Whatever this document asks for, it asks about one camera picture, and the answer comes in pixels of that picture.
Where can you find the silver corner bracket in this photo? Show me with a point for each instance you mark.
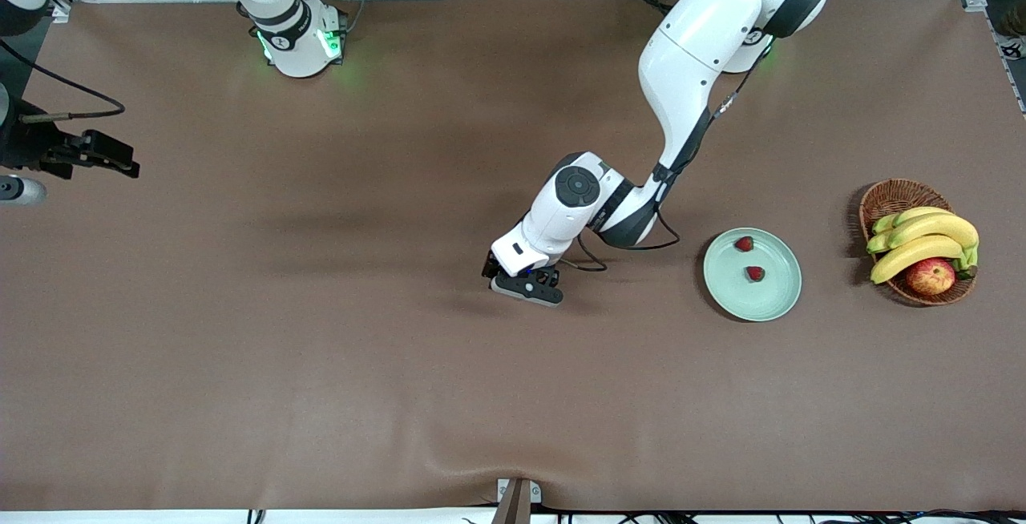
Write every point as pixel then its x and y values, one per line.
pixel 976 3
pixel 61 13

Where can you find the pale green plate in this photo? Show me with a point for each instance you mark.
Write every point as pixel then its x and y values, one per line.
pixel 769 300

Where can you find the red apple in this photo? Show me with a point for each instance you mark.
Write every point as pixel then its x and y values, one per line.
pixel 930 276

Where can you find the red strawberry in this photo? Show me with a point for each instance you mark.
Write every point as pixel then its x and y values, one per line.
pixel 744 243
pixel 753 273

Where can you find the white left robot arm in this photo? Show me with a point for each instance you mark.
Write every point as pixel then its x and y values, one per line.
pixel 697 51

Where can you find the white sneaker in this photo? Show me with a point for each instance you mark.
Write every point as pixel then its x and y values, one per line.
pixel 1011 45

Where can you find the brown table cloth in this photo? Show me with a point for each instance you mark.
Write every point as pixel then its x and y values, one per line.
pixel 481 396

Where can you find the brown metal bar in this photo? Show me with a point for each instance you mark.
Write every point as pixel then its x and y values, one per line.
pixel 513 508

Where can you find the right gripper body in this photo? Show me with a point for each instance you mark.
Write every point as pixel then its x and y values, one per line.
pixel 26 145

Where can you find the silver metal bracket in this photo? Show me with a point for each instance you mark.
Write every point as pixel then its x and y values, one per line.
pixel 535 492

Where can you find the small greenish yellow banana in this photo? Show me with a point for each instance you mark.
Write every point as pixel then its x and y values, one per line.
pixel 914 215

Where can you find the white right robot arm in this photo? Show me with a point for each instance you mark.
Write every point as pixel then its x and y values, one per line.
pixel 296 43

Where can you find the brown wicker basket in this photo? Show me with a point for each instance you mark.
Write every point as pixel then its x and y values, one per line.
pixel 890 199

